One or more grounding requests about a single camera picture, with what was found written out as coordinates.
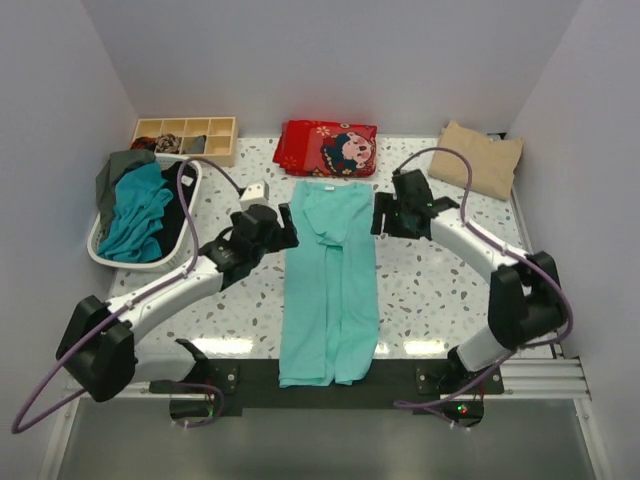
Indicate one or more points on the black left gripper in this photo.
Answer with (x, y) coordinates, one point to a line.
(286, 236)

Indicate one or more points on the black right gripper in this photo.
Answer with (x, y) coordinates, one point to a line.
(383, 203)

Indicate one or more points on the mint green t shirt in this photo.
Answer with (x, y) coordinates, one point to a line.
(331, 318)

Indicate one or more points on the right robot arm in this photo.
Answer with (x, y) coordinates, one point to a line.
(526, 301)

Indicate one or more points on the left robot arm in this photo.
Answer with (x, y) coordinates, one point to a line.
(100, 346)

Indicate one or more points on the red folded cartoon blanket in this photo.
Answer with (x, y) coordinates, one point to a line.
(327, 149)

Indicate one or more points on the white plastic laundry basket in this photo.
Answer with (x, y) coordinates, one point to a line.
(180, 250)

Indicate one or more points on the black garment with label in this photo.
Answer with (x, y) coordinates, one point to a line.
(173, 217)

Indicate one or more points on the beige folded t shirt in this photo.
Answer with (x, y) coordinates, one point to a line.
(493, 162)

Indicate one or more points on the wooden compartment organizer box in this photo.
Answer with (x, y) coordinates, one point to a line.
(221, 132)

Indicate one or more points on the grey sock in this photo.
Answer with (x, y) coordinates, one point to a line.
(194, 145)

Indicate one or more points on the pink brown patterned sock roll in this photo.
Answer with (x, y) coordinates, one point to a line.
(168, 143)

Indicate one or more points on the teal t shirt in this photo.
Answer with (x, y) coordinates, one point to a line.
(139, 207)

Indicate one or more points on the red black patterned sock roll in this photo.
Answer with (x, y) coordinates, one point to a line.
(144, 143)

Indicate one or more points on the dark grey t shirt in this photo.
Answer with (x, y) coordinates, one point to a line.
(118, 164)

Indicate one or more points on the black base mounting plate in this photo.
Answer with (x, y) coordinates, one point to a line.
(229, 386)

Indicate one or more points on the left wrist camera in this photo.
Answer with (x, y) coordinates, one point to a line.
(256, 193)

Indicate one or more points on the aluminium frame rail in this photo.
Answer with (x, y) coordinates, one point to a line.
(541, 427)

